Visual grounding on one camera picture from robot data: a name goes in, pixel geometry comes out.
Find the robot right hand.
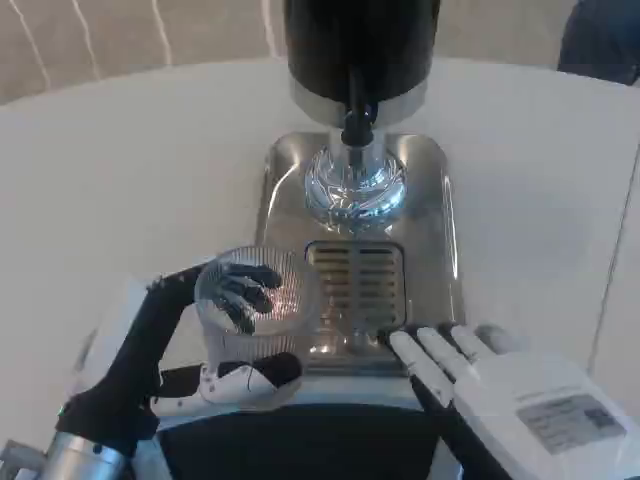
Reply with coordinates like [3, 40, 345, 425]
[379, 322, 640, 480]

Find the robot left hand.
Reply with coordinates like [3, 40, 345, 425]
[54, 259, 304, 457]

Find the clear ribbed glass cup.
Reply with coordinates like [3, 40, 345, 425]
[193, 245, 322, 397]

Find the steel drip tray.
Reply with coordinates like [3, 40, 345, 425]
[254, 130, 467, 379]

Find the robot black torso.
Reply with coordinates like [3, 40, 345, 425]
[132, 401, 469, 480]

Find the slotted steel tray grid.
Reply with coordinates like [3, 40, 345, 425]
[304, 240, 408, 332]

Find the black dispenser tap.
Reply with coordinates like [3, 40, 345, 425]
[340, 64, 377, 147]

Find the person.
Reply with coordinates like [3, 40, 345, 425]
[556, 0, 640, 87]

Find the black steel drink dispenser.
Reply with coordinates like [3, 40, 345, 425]
[282, 0, 444, 232]

